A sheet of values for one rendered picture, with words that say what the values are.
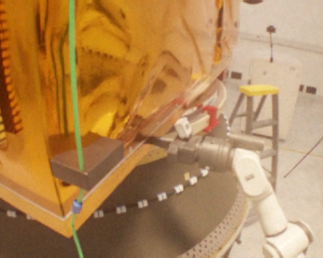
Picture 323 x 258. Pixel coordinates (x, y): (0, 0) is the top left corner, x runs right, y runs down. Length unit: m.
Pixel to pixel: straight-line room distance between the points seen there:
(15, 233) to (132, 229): 0.44
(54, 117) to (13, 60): 0.09
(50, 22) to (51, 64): 0.05
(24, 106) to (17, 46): 0.08
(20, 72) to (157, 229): 0.78
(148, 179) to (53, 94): 0.64
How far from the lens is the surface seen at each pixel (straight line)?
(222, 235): 1.22
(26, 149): 0.39
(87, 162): 0.35
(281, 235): 0.71
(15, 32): 0.33
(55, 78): 0.33
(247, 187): 0.62
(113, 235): 0.93
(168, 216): 0.99
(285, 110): 4.70
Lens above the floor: 2.11
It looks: 26 degrees down
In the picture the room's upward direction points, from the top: 2 degrees clockwise
